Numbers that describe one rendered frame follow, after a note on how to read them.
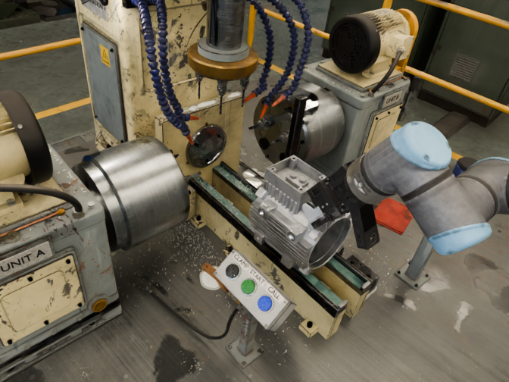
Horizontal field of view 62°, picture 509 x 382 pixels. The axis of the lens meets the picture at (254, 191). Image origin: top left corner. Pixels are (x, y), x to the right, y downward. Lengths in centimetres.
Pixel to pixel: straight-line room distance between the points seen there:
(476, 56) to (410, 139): 345
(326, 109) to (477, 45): 286
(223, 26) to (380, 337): 87
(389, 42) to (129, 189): 98
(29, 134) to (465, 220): 73
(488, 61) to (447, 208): 343
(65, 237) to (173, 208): 26
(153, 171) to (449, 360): 87
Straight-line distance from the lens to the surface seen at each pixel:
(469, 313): 138
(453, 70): 422
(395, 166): 73
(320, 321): 114
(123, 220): 100
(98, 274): 104
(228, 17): 106
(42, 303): 100
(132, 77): 124
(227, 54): 108
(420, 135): 73
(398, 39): 153
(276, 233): 105
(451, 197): 73
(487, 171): 84
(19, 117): 85
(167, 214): 104
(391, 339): 122
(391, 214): 155
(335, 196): 87
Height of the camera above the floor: 176
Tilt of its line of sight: 40 degrees down
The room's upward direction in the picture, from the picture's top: 7 degrees clockwise
